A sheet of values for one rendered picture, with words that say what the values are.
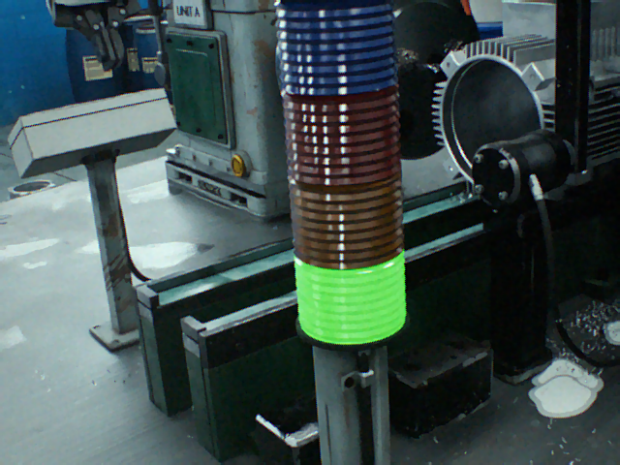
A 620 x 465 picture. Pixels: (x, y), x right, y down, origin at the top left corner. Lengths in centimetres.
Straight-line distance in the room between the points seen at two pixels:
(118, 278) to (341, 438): 54
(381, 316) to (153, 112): 56
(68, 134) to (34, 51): 577
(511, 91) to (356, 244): 71
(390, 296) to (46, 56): 633
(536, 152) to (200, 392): 37
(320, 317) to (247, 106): 89
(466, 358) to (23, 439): 43
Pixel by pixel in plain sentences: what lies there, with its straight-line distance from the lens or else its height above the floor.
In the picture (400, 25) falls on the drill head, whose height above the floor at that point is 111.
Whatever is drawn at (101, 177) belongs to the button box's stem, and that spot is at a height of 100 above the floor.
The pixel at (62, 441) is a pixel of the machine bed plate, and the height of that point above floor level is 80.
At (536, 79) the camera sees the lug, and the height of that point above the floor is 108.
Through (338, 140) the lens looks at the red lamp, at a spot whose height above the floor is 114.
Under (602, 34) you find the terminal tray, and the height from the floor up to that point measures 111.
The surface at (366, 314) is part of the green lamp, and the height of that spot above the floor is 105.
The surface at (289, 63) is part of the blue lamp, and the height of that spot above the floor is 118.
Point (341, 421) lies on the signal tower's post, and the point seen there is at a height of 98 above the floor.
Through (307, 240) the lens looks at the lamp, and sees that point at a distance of 44.
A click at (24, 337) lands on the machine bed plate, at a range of 107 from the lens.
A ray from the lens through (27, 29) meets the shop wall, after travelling 665.
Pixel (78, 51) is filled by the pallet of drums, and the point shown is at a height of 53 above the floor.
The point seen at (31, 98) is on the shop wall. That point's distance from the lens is 670.
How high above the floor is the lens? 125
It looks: 20 degrees down
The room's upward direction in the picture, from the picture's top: 4 degrees counter-clockwise
